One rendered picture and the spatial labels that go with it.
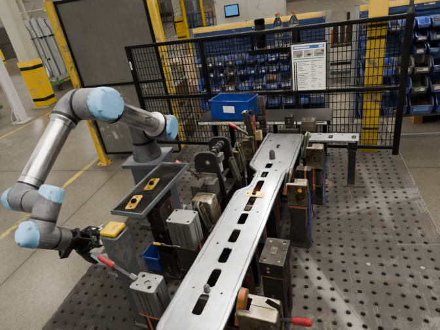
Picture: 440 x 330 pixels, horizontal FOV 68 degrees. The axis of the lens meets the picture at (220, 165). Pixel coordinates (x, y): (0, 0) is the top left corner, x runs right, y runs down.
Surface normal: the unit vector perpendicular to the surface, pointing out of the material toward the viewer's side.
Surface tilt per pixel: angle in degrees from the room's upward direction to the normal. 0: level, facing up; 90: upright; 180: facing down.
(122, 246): 90
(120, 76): 93
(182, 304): 0
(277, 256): 0
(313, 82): 90
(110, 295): 0
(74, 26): 90
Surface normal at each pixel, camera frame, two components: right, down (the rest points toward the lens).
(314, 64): -0.36, 0.48
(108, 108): 0.85, 0.04
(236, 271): -0.15, -0.88
